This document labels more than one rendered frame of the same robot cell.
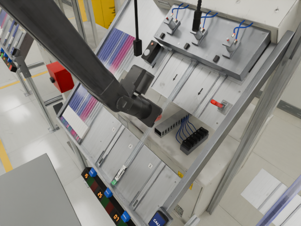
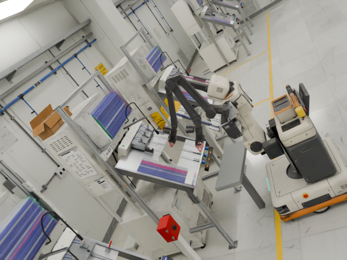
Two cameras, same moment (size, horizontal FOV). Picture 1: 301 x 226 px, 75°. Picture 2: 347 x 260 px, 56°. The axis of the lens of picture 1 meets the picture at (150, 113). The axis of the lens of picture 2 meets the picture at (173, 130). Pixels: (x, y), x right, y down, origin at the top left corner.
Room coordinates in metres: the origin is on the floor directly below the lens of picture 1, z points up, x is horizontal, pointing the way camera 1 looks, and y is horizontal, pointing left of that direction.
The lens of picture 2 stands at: (1.33, 2.83, 2.14)
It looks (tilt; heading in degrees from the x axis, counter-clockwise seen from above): 20 degrees down; 251
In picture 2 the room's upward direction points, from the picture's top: 37 degrees counter-clockwise
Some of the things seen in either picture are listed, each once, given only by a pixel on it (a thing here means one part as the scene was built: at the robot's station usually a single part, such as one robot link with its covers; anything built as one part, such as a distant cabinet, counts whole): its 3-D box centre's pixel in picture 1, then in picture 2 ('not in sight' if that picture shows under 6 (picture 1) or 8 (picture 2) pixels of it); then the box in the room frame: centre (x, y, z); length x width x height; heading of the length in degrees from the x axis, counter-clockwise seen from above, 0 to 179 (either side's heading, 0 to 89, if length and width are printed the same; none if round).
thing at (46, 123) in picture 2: not in sight; (61, 110); (1.02, -0.34, 1.82); 0.68 x 0.30 x 0.20; 42
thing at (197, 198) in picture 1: (184, 142); (170, 210); (0.87, -0.24, 0.31); 0.70 x 0.65 x 0.62; 42
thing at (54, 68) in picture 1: (73, 111); (190, 254); (1.10, 0.59, 0.39); 0.24 x 0.24 x 0.78; 42
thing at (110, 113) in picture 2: not in sight; (109, 115); (0.74, -0.19, 1.52); 0.51 x 0.13 x 0.27; 42
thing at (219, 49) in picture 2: not in sight; (205, 27); (-2.87, -3.57, 0.95); 1.36 x 0.82 x 1.90; 132
